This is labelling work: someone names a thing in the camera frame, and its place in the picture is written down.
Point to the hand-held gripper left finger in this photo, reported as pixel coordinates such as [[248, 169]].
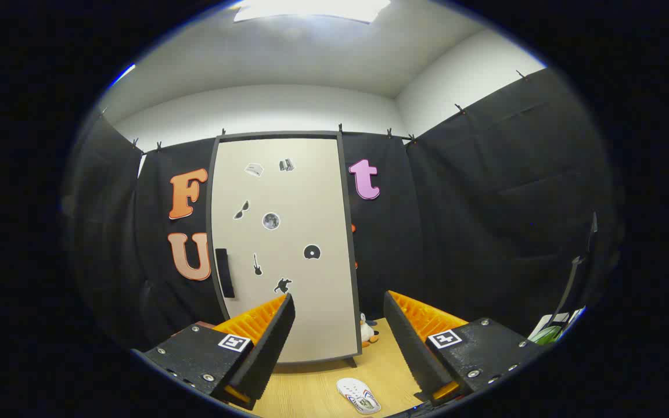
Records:
[[270, 348]]

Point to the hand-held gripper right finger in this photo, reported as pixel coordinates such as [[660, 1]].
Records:
[[410, 348]]

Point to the white striped canvas shoe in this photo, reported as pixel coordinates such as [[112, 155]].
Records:
[[355, 392]]

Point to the grey shoe cabinet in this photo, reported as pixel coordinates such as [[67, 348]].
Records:
[[279, 134]]

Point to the plush penguin toy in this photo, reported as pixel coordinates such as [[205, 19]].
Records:
[[366, 332]]

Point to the white mat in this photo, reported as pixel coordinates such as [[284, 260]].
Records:
[[540, 325]]

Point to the black backdrop cloth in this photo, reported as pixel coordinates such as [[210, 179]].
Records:
[[485, 203]]

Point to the black curved stand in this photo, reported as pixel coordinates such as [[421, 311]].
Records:
[[569, 284]]

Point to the ceiling strip light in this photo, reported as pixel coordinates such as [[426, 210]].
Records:
[[122, 75]]

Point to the ceiling light panel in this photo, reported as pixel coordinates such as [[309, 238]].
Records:
[[311, 8]]

